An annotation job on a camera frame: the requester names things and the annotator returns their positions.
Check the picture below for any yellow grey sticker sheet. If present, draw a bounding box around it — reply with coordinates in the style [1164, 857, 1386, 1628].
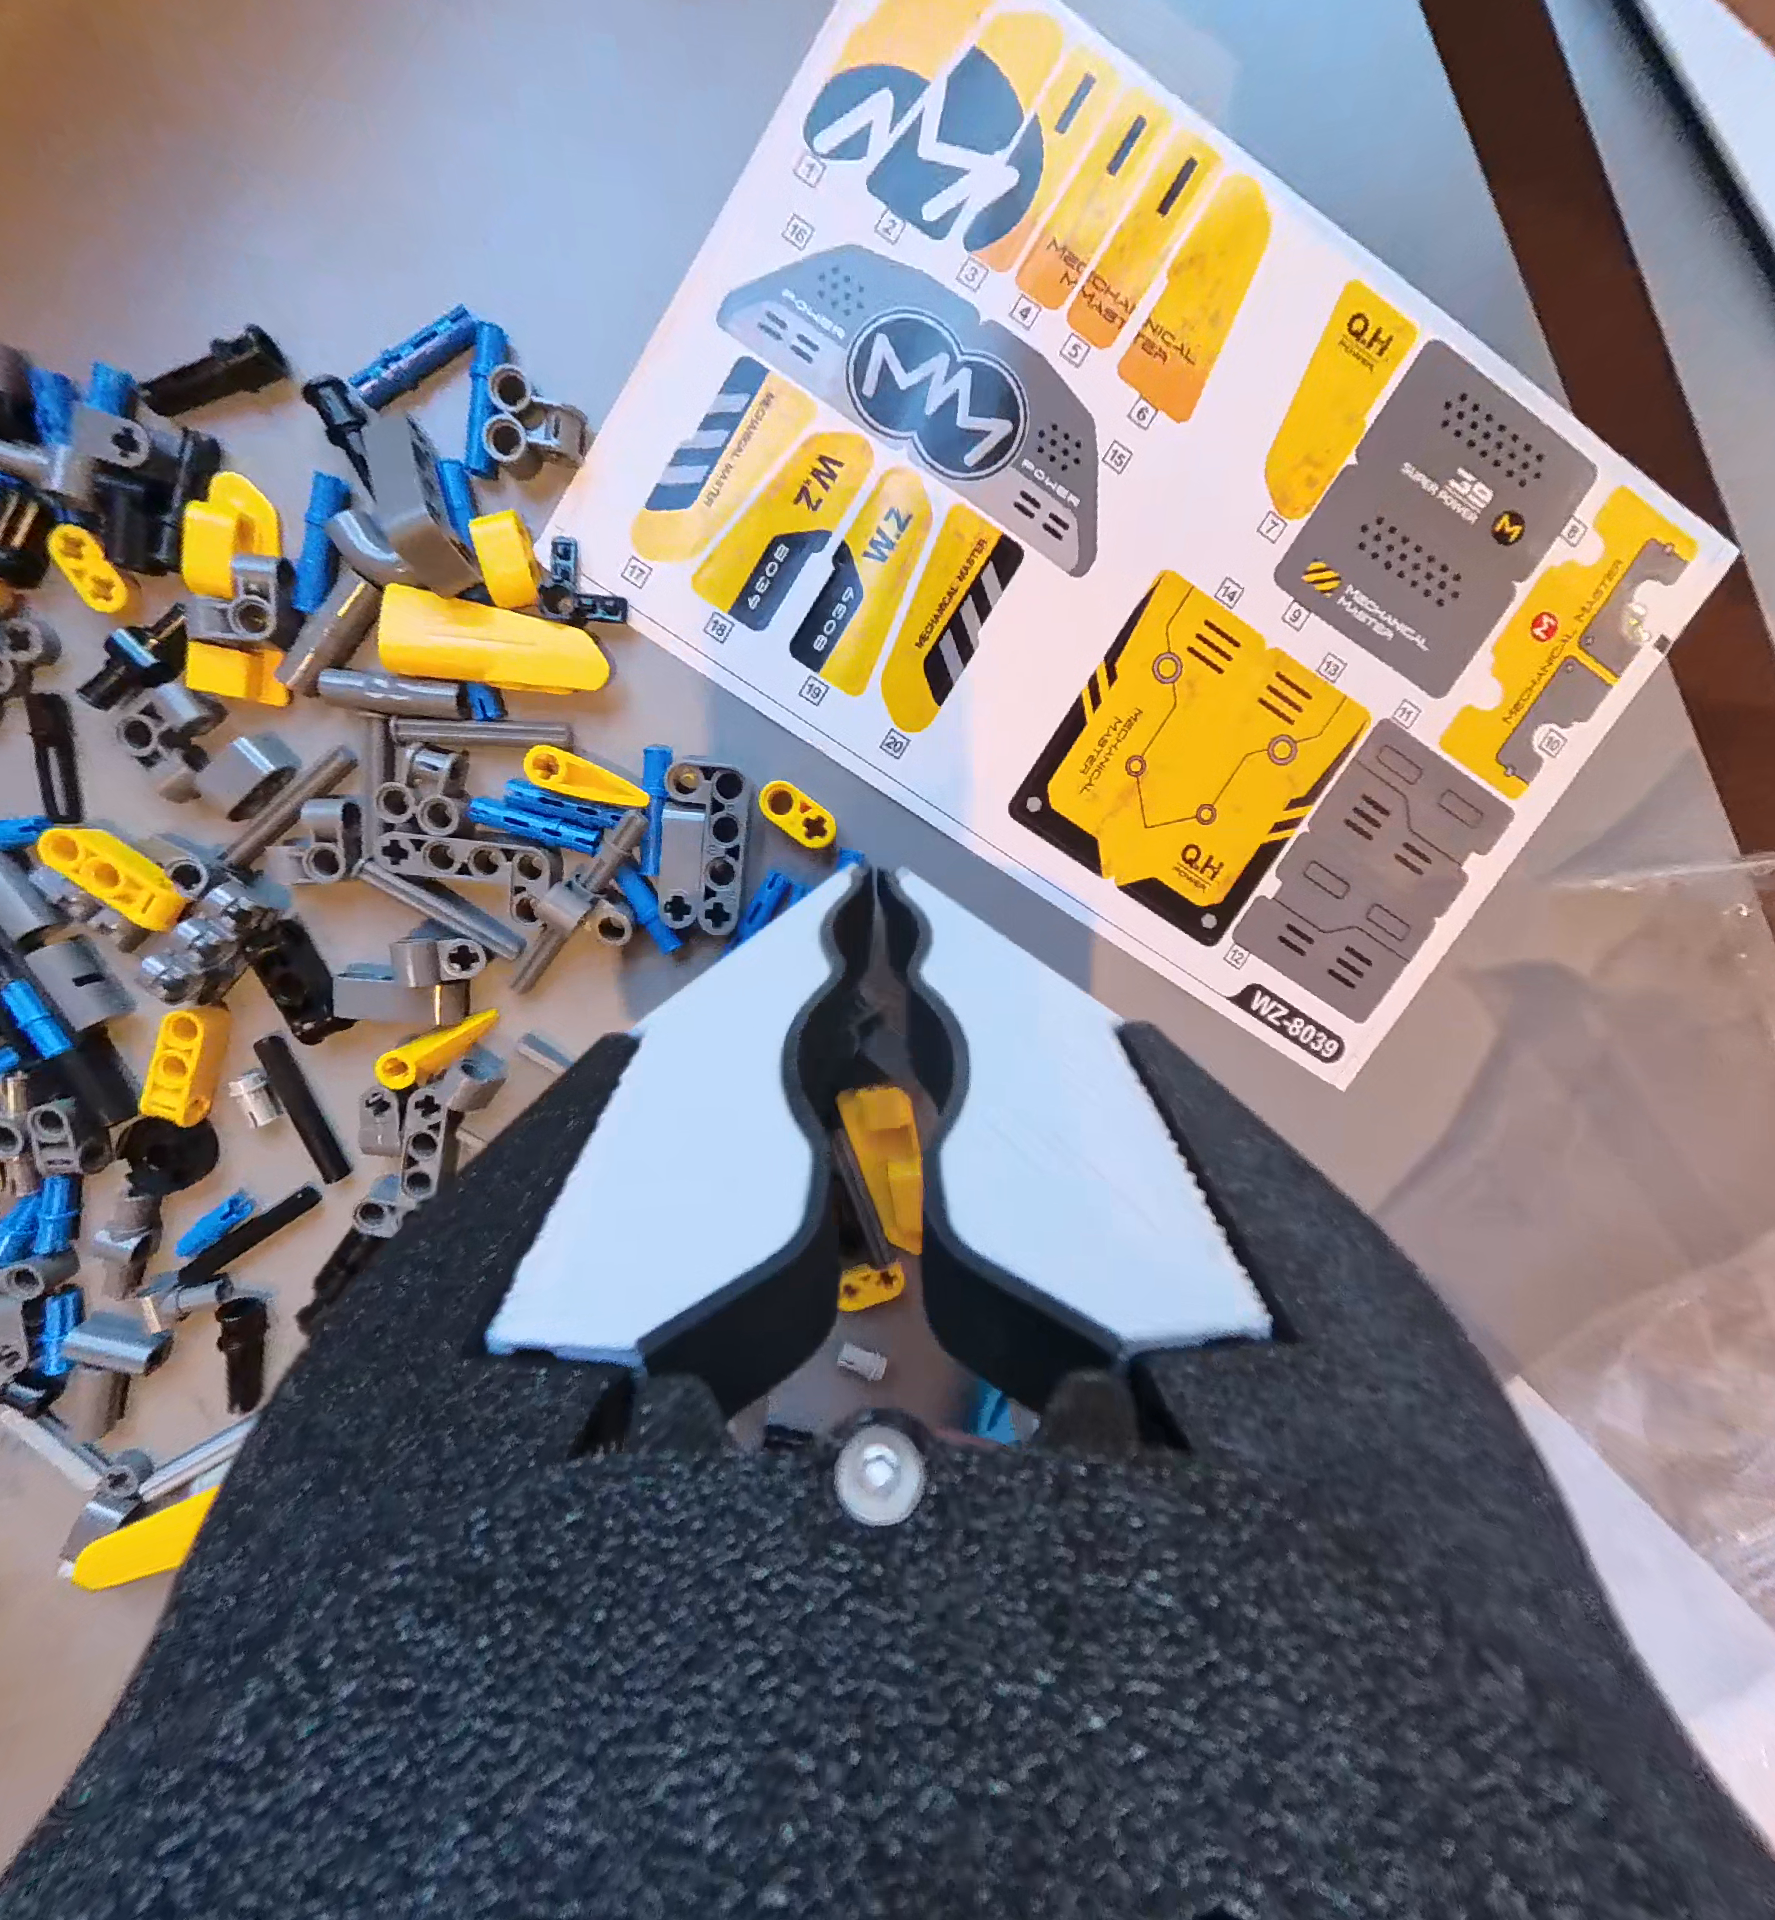
[540, 0, 1744, 1089]

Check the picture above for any pile of small building pieces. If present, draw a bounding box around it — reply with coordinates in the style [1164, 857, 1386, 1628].
[0, 302, 925, 1592]

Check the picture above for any grey desk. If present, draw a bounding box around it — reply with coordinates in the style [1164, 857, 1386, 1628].
[0, 0, 1775, 1920]

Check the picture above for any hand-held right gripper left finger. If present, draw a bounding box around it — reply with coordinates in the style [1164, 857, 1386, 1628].
[481, 862, 880, 1379]

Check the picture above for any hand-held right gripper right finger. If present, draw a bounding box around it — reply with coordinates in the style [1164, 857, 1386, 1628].
[889, 865, 1274, 1420]

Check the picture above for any white monitor stand base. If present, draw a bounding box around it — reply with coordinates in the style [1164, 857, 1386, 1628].
[1640, 0, 1775, 377]

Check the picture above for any crumpled clear plastic bag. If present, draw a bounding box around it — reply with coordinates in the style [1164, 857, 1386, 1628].
[1366, 838, 1775, 1863]

